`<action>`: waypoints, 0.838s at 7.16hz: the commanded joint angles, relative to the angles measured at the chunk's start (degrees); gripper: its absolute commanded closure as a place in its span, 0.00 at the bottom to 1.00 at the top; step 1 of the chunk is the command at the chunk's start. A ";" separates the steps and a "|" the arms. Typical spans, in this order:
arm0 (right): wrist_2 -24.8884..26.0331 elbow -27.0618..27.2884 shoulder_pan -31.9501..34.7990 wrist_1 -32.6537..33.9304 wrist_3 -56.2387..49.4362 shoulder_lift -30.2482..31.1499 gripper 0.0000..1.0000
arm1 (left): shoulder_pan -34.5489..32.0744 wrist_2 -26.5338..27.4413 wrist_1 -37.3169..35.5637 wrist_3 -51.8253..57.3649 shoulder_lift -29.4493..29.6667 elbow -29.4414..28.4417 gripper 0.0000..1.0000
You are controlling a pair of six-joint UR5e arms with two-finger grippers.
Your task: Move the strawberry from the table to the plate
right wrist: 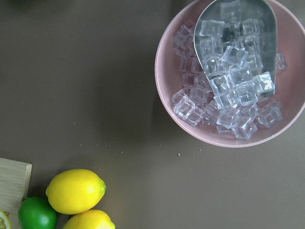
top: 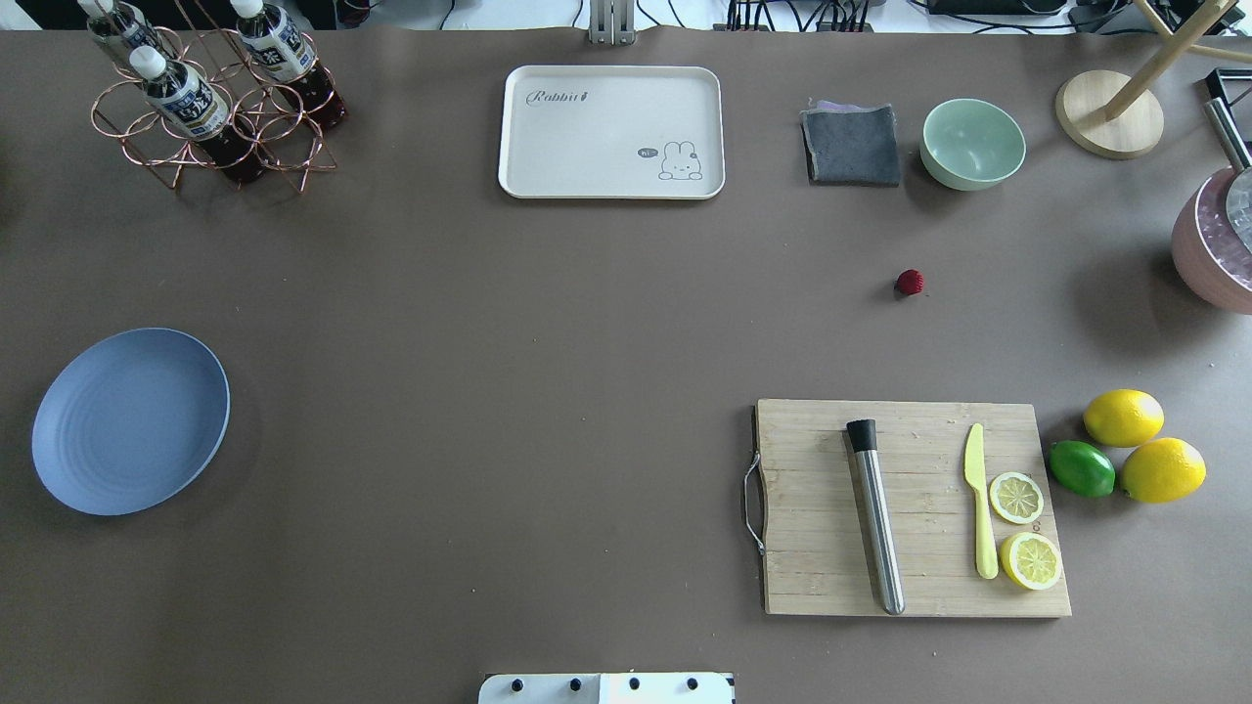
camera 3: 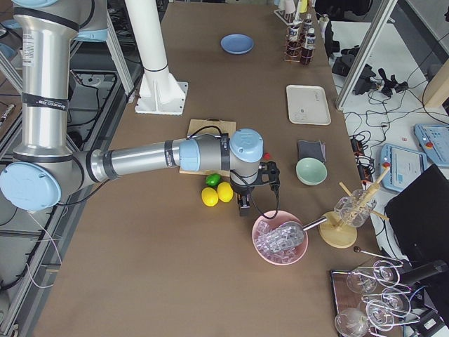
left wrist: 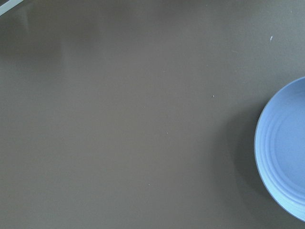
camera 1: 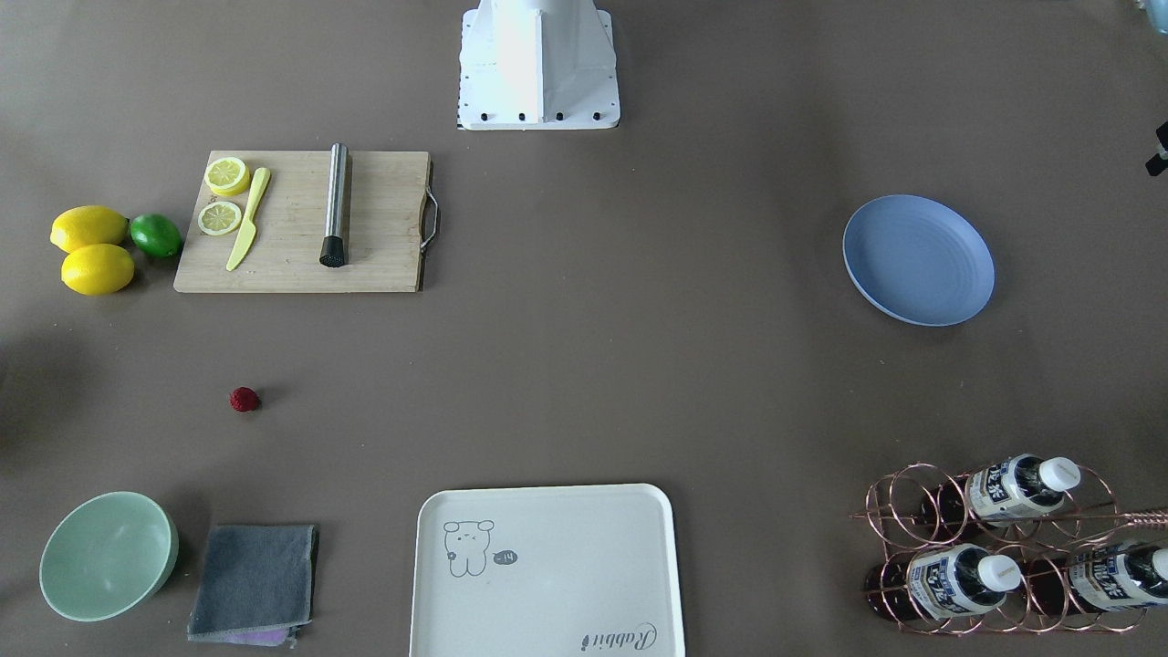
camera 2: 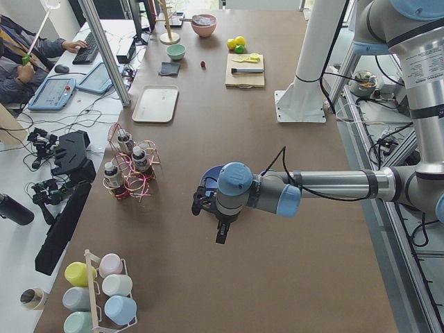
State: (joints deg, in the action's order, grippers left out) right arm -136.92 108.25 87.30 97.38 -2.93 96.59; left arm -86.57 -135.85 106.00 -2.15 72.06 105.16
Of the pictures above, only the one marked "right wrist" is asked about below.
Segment wooden cutting board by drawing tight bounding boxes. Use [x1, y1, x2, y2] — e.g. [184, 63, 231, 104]
[0, 158, 32, 229]

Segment yellow lemon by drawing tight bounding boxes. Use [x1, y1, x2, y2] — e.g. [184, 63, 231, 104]
[63, 209, 116, 229]
[46, 169, 106, 215]

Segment lemon slice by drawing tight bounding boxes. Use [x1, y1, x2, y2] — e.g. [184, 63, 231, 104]
[0, 211, 11, 229]

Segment yellow lemon lower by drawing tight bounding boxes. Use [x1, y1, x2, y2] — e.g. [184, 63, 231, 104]
[63, 209, 116, 229]

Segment yellow lemon upper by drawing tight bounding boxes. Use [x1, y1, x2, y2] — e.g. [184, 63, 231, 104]
[46, 169, 106, 215]

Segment pink bowl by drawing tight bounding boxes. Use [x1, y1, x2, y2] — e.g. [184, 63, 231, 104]
[155, 0, 305, 148]

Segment metal ice scoop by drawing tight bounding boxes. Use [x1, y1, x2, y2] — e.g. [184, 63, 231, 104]
[193, 0, 277, 97]

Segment green lime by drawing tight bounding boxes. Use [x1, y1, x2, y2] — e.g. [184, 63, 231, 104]
[18, 197, 57, 229]

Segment clear ice cubes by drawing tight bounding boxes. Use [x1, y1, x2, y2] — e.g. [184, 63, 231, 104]
[170, 0, 283, 140]

